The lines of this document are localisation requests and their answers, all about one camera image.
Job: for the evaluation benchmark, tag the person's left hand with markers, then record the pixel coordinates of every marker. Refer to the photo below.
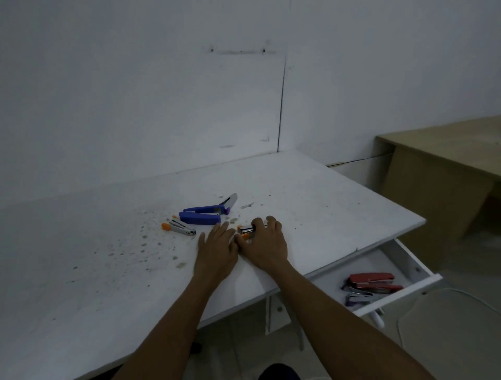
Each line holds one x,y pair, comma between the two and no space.
215,258

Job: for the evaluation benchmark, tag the person's right hand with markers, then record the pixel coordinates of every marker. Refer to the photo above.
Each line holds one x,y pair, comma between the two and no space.
266,246

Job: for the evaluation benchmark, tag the person's left little finger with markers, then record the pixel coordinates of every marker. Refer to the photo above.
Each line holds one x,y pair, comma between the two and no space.
201,240

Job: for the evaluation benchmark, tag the person's left middle finger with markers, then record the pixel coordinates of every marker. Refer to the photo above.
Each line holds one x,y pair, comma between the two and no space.
221,231

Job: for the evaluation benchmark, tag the person's left thumb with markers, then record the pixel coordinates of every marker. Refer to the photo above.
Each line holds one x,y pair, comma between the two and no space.
236,250

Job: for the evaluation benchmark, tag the person's right thumb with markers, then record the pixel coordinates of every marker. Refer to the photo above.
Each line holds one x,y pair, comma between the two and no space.
242,242

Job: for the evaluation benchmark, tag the small orange metal stapler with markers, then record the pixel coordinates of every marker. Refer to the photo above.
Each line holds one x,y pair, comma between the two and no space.
181,228
246,230

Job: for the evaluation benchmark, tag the person's right forearm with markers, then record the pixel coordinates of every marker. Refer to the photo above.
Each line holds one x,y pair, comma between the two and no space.
336,332

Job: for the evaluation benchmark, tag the person's left forearm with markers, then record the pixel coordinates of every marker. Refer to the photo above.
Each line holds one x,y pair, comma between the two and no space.
172,332

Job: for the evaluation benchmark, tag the large blue stapler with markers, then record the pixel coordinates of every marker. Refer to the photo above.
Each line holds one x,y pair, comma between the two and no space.
203,214

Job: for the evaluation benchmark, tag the white desk support panel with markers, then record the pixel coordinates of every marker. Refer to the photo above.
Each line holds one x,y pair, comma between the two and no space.
278,313

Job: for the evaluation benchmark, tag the person's dark trousers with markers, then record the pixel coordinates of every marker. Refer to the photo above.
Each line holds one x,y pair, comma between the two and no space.
278,372

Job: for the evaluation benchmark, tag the purple grey stapler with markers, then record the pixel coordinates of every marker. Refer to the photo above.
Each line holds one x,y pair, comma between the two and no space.
362,299

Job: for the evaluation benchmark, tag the red stapler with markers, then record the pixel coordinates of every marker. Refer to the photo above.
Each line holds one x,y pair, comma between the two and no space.
372,281

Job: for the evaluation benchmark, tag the white desk drawer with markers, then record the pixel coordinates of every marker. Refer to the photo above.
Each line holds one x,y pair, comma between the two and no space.
407,270

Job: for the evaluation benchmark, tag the light wooden desk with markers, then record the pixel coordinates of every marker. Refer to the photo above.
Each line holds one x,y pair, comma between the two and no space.
442,184

